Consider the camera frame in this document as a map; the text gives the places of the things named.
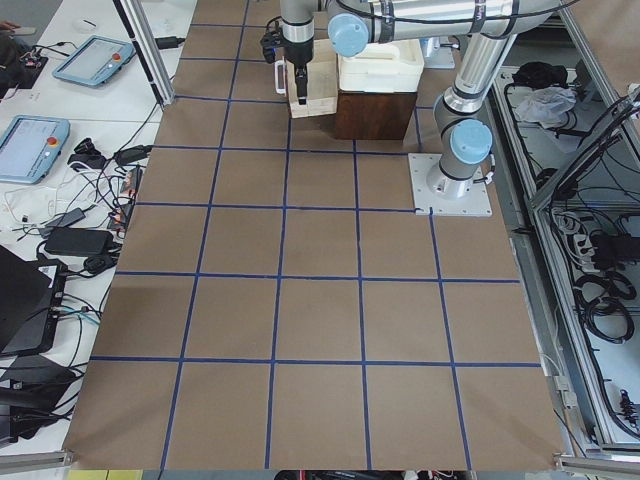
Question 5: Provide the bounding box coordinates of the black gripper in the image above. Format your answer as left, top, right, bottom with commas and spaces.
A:
260, 16, 315, 105

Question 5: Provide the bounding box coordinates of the wooden drawer with white handle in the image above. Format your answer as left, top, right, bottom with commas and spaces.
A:
274, 39, 338, 119

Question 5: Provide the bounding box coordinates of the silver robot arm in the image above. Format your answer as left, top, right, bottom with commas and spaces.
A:
260, 0, 569, 131

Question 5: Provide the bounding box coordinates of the dark brown drawer cabinet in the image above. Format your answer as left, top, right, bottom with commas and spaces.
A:
334, 90, 418, 140

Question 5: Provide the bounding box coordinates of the white plastic tray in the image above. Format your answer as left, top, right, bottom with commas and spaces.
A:
338, 40, 424, 93

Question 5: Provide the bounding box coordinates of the far blue teach pendant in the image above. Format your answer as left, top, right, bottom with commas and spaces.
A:
52, 35, 136, 88

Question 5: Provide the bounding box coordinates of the blue teach pendant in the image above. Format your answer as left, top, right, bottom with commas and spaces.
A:
1, 115, 70, 185
52, 35, 136, 88

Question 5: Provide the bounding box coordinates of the brown paper table mat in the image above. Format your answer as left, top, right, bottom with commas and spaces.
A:
65, 1, 564, 471

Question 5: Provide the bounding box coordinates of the crumpled white cloth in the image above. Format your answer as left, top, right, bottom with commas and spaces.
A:
514, 86, 577, 128

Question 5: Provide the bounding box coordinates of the near blue teach pendant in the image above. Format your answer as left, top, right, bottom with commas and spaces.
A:
1, 115, 70, 185

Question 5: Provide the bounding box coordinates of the large black power brick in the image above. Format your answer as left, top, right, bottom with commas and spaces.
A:
44, 227, 114, 257

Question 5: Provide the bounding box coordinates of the black laptop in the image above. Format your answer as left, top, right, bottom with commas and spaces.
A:
1, 248, 68, 357

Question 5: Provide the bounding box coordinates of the aluminium frame post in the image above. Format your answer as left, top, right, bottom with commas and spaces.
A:
113, 0, 175, 107

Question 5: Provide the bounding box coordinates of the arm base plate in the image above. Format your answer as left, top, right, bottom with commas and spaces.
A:
408, 153, 492, 217

